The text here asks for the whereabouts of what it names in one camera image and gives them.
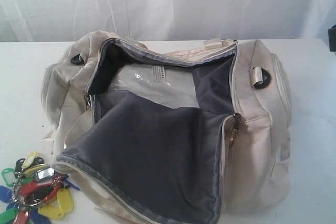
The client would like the cream fabric duffel bag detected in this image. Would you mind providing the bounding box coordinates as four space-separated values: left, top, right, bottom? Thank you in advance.
41 31 292 223

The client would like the colourful key tag bunch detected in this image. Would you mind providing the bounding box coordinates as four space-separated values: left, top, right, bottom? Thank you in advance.
1 152 80 223

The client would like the clear plastic wrapped package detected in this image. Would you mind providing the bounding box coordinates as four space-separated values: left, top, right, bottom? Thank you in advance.
97 63 200 114

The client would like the dark object at right edge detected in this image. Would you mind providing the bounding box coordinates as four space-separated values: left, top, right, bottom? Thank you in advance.
328 25 336 53

